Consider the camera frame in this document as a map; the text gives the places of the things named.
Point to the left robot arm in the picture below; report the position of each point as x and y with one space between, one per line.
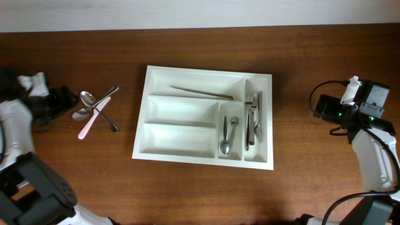
31 191

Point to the small steel teaspoon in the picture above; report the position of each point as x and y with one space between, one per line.
224 143
234 123

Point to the steel fork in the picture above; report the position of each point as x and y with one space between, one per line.
258 127
253 107
247 105

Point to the pink plastic knife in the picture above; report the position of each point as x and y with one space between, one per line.
88 125

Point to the large steel spoon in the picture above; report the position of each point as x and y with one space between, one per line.
85 112
89 100

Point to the white plastic cutlery tray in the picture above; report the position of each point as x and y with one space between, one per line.
186 127

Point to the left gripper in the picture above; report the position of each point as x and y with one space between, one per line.
65 101

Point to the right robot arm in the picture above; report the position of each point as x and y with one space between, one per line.
358 117

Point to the steel kitchen tongs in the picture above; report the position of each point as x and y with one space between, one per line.
203 92

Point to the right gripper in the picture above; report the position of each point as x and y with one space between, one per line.
332 102

